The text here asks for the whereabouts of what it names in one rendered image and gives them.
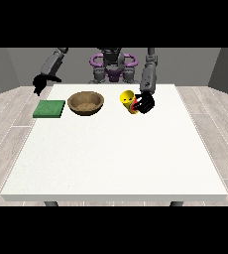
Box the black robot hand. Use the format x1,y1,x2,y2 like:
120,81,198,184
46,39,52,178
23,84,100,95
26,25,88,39
131,90,156,115
32,73,62,97

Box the green square pad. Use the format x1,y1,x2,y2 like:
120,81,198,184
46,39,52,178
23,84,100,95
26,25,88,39
32,99,66,119

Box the brown wooden bowl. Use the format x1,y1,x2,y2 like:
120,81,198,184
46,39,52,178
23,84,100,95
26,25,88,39
66,90,105,117

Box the grey robot trunk purple rings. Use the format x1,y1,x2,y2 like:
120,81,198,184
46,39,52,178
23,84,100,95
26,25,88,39
88,48,140,84

